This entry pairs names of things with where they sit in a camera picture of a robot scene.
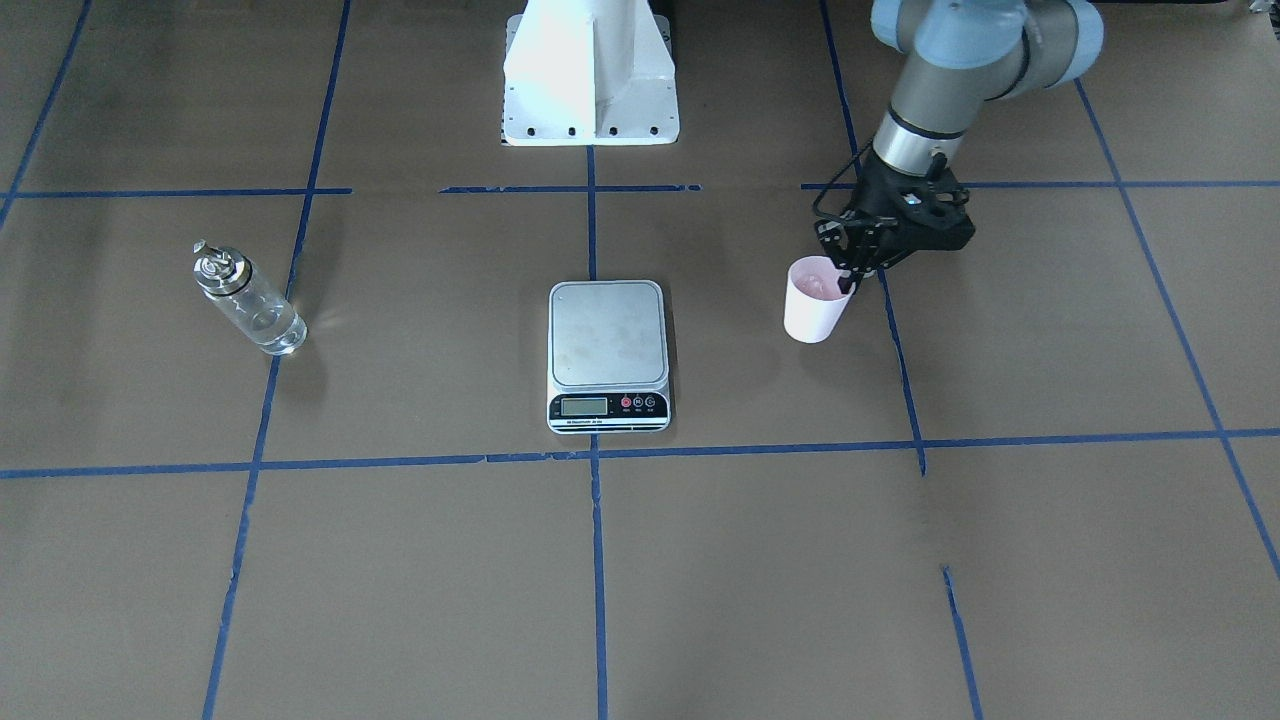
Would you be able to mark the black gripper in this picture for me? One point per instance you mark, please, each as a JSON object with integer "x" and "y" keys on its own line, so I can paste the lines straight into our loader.
{"x": 872, "y": 203}

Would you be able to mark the pink paper cup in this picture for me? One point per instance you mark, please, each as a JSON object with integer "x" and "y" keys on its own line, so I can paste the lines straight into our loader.
{"x": 814, "y": 301}

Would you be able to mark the glass sauce bottle steel spout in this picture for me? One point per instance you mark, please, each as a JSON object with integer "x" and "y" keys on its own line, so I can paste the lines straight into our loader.
{"x": 236, "y": 285}

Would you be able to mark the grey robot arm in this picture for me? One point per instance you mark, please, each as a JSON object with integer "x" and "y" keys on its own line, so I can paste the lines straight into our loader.
{"x": 959, "y": 56}

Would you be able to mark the silver digital kitchen scale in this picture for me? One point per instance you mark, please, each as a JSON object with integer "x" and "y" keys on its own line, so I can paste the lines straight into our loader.
{"x": 607, "y": 358}

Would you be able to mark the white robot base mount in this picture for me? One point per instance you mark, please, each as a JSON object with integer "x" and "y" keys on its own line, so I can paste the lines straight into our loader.
{"x": 590, "y": 73}

